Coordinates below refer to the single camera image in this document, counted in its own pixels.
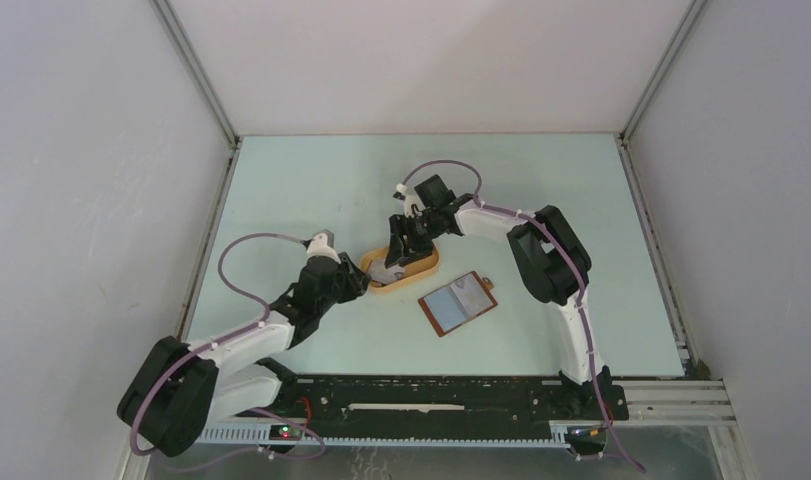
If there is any grey patterned card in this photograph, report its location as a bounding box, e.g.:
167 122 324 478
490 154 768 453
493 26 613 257
367 258 405 286

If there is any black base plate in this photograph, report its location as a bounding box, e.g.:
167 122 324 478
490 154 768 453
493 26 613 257
269 375 629 441

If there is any orange plastic card tray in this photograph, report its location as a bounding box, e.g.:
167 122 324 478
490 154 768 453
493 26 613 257
359 246 440 294

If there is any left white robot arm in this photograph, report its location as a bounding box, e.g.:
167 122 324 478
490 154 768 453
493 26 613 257
117 253 370 457

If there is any white cable duct strip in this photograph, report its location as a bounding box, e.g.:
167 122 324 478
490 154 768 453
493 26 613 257
194 422 569 448

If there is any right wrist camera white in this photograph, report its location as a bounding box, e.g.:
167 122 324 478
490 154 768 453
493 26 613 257
394 183 424 218

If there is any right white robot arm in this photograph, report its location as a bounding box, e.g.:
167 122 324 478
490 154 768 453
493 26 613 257
385 175 611 418

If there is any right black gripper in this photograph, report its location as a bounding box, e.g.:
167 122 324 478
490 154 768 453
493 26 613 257
384 210 441 269

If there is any brown leather card holder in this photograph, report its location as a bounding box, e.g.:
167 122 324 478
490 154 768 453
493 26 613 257
418 271 498 338

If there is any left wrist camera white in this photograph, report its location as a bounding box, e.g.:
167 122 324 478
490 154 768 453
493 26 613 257
304 229 341 263

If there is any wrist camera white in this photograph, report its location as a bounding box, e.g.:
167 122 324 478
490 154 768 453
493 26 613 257
304 229 341 263
394 183 424 218

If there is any aluminium frame rail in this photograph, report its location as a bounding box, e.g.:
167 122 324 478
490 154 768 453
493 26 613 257
134 377 738 427

